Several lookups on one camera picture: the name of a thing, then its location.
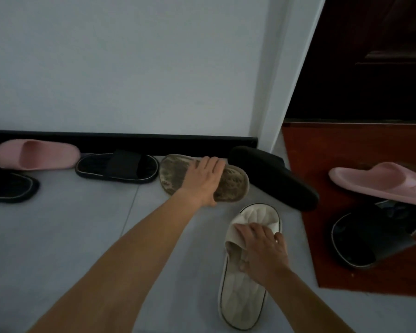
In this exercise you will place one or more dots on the person's right hand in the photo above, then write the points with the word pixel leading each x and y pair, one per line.
pixel 263 253

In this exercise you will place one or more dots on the person's left hand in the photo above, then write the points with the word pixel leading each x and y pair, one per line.
pixel 201 183

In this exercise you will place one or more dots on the cream slipper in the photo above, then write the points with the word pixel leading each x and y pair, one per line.
pixel 235 187
pixel 242 301

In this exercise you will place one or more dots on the black slipper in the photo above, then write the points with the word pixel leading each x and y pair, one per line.
pixel 7 185
pixel 121 166
pixel 367 239
pixel 274 176

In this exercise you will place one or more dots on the pink slipper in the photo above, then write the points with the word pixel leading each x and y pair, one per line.
pixel 52 156
pixel 384 180

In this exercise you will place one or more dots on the person's left forearm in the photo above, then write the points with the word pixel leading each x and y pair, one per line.
pixel 124 267

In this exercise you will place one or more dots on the person's right forearm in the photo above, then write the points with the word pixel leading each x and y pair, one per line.
pixel 305 305

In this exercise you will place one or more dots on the black baseboard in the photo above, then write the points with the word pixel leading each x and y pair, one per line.
pixel 124 142

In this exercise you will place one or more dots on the red door mat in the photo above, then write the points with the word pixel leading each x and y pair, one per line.
pixel 315 152

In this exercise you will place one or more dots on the dark wooden door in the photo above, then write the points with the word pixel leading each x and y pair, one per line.
pixel 367 83

